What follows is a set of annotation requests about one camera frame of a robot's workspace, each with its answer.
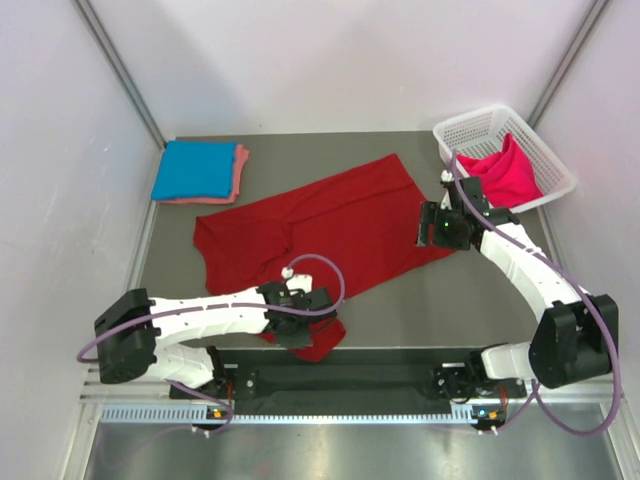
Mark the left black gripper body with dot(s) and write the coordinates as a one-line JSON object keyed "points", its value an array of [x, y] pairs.
{"points": [[296, 338]]}

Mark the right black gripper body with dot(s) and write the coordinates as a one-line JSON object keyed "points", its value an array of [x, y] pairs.
{"points": [[446, 230]]}

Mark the red t-shirt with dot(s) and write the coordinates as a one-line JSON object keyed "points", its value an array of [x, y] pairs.
{"points": [[355, 230]]}

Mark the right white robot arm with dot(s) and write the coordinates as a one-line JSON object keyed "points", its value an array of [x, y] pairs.
{"points": [[568, 345]]}

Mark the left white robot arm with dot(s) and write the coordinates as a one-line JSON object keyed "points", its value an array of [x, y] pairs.
{"points": [[140, 337]]}

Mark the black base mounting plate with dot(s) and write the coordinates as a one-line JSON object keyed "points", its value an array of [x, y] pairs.
{"points": [[468, 358]]}

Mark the magenta t-shirt in basket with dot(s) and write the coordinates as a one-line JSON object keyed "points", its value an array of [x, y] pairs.
{"points": [[507, 177]]}

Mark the white plastic basket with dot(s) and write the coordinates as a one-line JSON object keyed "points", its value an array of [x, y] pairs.
{"points": [[480, 133]]}

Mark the salmon pink folded t-shirt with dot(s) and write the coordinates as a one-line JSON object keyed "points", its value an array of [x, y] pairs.
{"points": [[241, 157]]}

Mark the blue folded t-shirt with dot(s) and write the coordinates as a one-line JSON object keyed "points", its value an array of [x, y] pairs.
{"points": [[190, 169]]}

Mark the aluminium frame rail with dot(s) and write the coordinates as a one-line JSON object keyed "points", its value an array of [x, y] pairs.
{"points": [[322, 388]]}

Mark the grey slotted cable duct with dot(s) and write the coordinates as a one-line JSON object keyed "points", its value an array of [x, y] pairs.
{"points": [[201, 414]]}

